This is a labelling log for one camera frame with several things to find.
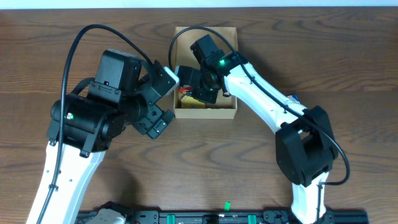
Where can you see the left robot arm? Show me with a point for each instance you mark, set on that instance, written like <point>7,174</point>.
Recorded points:
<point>124,92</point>

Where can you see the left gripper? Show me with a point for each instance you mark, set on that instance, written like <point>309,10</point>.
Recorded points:
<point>154,119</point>

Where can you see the yellow sticky note pad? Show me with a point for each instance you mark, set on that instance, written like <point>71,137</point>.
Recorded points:
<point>188,102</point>

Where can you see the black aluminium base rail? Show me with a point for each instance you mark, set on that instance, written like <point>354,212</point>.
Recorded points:
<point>116,213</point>

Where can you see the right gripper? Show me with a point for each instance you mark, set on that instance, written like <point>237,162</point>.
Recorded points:
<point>198,90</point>

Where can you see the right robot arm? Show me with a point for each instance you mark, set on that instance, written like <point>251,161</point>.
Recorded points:
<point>304,143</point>

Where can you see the small blue staples box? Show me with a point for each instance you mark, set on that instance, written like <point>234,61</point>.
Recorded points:
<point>293,98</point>

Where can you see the small green clip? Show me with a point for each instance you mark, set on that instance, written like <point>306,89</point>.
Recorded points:
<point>227,206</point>

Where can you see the brown cardboard box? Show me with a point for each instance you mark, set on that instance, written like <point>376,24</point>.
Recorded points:
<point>225,107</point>

